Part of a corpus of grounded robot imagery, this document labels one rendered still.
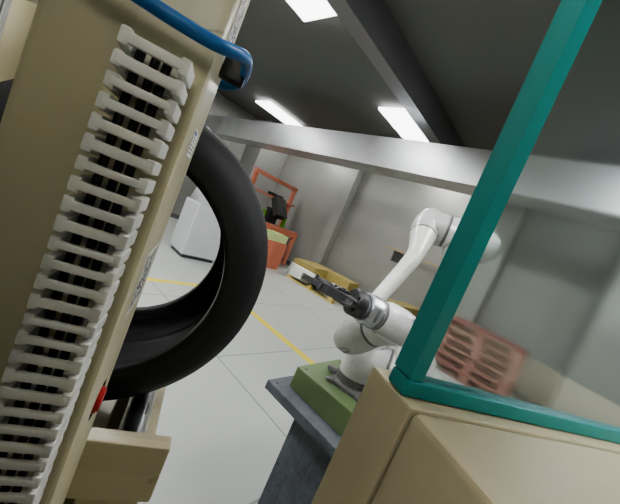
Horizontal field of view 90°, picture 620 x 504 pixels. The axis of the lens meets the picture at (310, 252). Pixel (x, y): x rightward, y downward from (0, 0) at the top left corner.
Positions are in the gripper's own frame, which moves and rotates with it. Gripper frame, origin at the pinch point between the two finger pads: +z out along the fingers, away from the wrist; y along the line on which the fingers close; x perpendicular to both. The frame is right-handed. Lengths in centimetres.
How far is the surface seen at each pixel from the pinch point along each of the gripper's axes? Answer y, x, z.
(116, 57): 44, -12, 38
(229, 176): 16.4, -10.5, 26.5
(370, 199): -616, -173, -304
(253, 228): 16.0, -4.9, 18.6
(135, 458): 27.0, 33.1, 18.6
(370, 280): -540, -3, -372
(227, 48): 42, -18, 33
